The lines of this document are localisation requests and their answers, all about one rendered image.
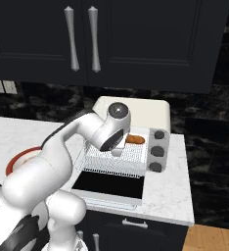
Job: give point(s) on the black wall cupboard door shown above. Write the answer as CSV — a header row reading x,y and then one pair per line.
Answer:
x,y
28,36
152,39

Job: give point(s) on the red rimmed plate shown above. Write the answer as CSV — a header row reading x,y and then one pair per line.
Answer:
x,y
15,160

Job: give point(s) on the black drawer front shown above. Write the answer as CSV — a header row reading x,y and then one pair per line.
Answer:
x,y
136,233

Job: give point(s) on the dark grey oven knob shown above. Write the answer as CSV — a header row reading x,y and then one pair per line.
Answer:
x,y
156,167
157,151
159,134

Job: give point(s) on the toaster oven glass door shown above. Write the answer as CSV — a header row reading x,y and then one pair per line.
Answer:
x,y
110,184

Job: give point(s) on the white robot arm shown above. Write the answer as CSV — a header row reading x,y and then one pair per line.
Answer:
x,y
38,176

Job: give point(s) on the brown baguette bread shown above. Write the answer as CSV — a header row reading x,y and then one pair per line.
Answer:
x,y
135,139

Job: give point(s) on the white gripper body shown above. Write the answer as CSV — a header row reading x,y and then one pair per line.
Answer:
x,y
118,151

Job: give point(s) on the white toaster oven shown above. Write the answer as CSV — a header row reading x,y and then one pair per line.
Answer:
x,y
142,112

